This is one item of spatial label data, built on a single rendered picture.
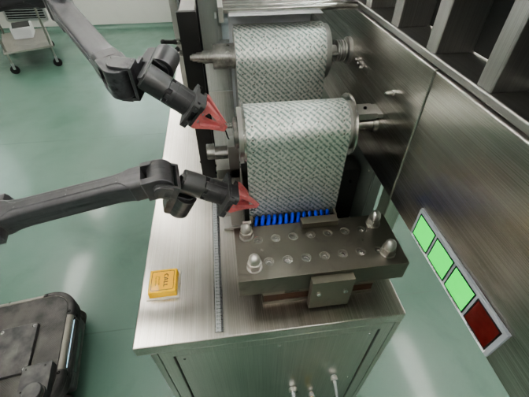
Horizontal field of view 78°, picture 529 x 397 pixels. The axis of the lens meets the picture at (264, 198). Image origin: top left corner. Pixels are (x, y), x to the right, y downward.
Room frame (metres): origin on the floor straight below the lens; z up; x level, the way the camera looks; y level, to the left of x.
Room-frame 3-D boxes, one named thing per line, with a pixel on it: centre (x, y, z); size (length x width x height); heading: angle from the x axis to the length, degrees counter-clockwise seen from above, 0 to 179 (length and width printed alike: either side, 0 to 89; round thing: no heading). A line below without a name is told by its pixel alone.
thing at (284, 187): (0.62, -0.08, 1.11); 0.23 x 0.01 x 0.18; 98
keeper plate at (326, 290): (0.42, -0.16, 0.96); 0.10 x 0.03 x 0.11; 98
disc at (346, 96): (0.70, -0.20, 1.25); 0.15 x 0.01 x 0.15; 8
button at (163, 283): (0.47, 0.26, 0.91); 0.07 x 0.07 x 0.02; 8
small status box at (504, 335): (0.32, -0.32, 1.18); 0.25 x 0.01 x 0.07; 8
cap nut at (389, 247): (0.48, -0.29, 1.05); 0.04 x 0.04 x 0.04
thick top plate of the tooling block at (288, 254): (0.51, -0.13, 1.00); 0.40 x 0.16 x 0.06; 98
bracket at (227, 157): (0.69, 0.10, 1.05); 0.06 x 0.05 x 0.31; 98
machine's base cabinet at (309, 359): (1.60, 0.13, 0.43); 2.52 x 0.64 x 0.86; 8
